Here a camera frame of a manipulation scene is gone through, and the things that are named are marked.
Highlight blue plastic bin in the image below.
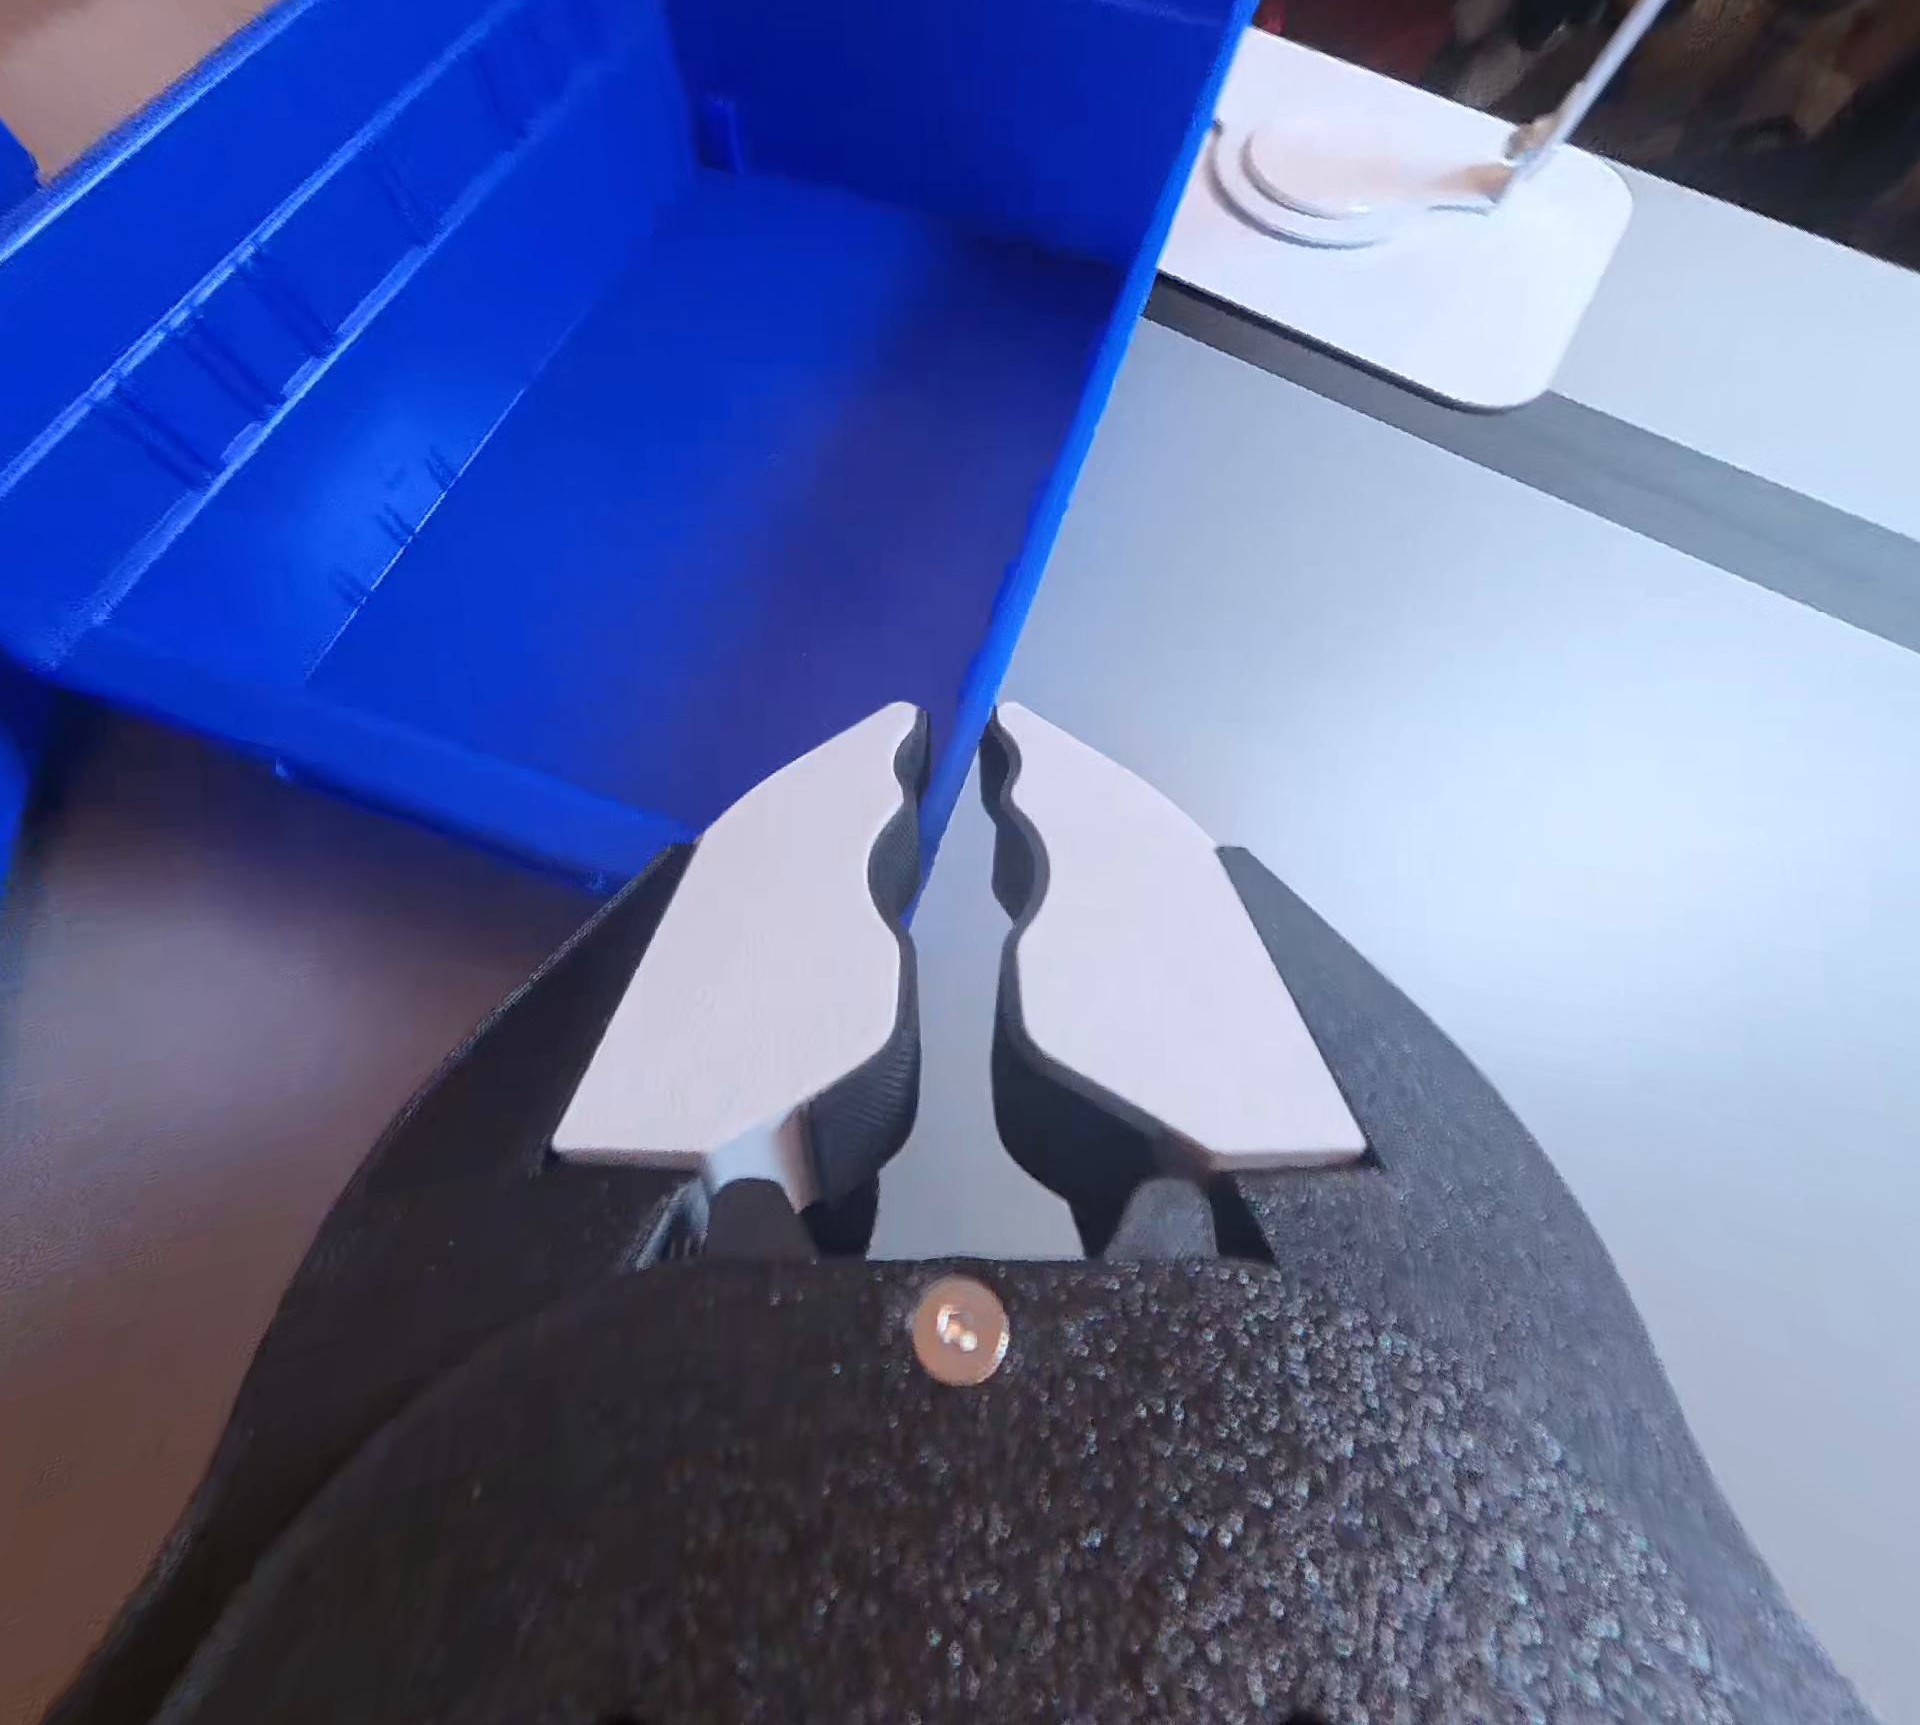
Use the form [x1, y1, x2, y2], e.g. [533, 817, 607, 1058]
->
[0, 0, 1291, 893]

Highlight white document stand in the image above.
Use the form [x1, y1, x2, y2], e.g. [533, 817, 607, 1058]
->
[1155, 0, 1817, 412]

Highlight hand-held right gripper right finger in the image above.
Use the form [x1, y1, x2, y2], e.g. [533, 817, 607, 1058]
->
[984, 701, 1374, 1217]

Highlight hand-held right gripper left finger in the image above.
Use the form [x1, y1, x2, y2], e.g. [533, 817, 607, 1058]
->
[555, 701, 918, 1209]

